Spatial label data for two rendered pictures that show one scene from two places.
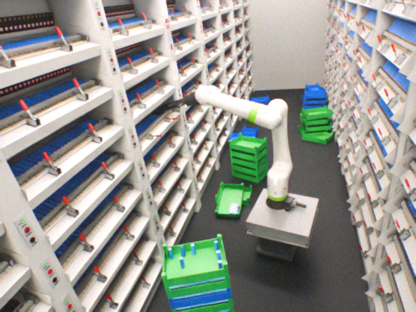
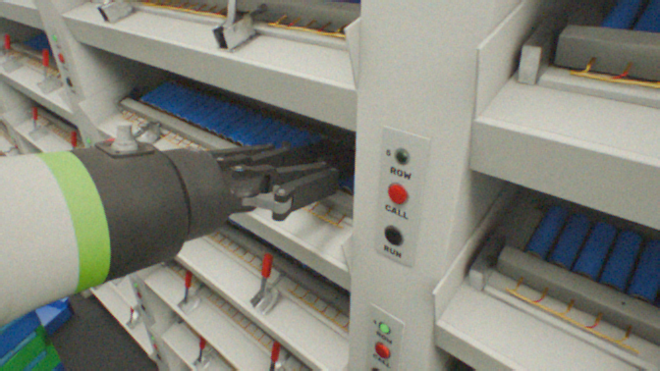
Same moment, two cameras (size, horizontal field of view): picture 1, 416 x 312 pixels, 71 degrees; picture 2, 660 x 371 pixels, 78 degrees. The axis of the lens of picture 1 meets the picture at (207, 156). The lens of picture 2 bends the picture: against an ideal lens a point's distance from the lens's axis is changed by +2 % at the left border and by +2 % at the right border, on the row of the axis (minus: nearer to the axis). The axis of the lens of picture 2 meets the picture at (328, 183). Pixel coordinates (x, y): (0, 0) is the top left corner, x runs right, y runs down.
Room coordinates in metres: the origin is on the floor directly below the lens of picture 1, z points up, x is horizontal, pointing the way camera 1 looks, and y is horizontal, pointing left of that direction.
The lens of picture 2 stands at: (2.12, -0.15, 1.21)
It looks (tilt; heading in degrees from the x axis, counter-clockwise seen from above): 30 degrees down; 111
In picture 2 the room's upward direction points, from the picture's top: straight up
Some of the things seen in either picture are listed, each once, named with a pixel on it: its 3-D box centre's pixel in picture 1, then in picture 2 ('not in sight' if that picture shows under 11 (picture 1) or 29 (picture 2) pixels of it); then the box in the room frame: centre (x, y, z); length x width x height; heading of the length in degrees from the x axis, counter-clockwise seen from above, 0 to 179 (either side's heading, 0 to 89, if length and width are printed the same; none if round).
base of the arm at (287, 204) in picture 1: (285, 201); not in sight; (1.49, -0.46, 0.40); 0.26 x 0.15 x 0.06; 50
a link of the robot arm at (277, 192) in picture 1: (278, 182); not in sight; (1.54, -0.42, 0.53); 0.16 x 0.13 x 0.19; 152
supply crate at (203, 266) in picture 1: (194, 259); not in sight; (1.02, 0.14, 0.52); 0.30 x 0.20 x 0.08; 92
